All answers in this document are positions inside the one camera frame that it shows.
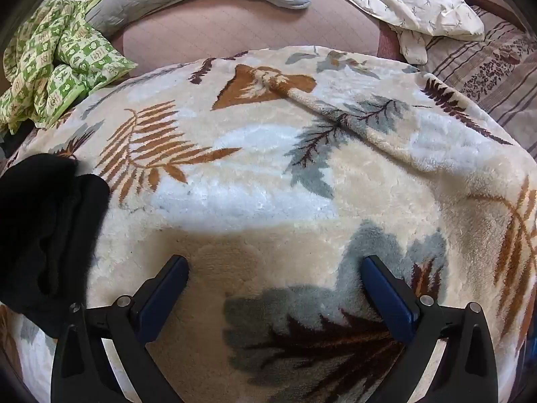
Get leaf print fleece blanket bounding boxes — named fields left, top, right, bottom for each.
left=0, top=46, right=537, bottom=403

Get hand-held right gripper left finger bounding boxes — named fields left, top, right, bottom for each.
left=50, top=255, right=190, bottom=403

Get green patterned quilt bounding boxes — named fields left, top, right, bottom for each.
left=0, top=0, right=138, bottom=134

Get white leaf print pillow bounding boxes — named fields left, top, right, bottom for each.
left=339, top=0, right=486, bottom=65

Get brown bed mat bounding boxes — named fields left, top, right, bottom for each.
left=111, top=0, right=403, bottom=77

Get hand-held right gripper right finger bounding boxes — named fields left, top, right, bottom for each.
left=362, top=254, right=499, bottom=403

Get black pants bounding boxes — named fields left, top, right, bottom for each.
left=0, top=153, right=111, bottom=339

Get striped floral pillow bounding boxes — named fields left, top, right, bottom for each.
left=413, top=5, right=537, bottom=158

